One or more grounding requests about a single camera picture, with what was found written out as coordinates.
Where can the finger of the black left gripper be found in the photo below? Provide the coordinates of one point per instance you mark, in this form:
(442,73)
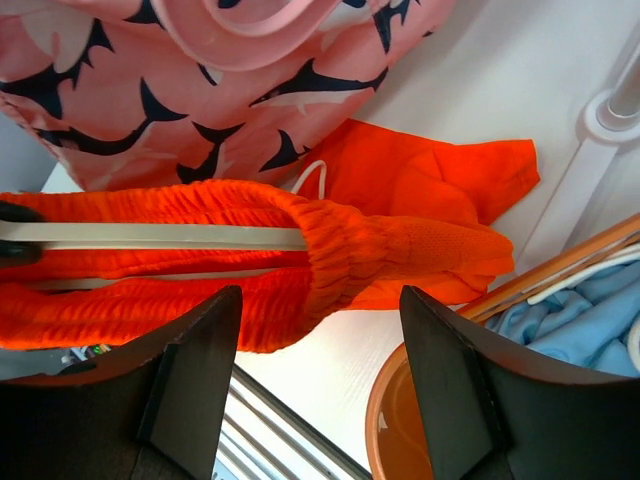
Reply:
(16,254)
(18,213)

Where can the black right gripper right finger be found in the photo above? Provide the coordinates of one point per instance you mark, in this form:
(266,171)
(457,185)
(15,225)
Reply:
(493,409)

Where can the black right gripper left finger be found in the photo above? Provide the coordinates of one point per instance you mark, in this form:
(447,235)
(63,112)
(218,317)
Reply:
(149,409)

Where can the beige plastic hanger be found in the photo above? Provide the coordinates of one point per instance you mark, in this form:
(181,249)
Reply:
(137,236)

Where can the light blue shorts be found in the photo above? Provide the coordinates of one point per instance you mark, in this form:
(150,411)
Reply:
(590,319)

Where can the pink patterned shorts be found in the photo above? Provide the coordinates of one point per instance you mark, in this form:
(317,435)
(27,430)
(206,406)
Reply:
(104,88)

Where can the orange shorts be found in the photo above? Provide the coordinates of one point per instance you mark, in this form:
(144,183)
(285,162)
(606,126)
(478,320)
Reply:
(375,210)

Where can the pink plastic hanger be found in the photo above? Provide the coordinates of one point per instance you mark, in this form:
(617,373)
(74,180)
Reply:
(237,36)

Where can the orange plastic basket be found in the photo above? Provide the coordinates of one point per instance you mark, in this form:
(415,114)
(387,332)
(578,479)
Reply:
(395,439)

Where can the silver clothes rack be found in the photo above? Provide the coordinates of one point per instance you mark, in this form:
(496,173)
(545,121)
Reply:
(607,124)

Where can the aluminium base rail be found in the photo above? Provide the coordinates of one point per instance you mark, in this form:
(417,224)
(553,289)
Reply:
(262,438)

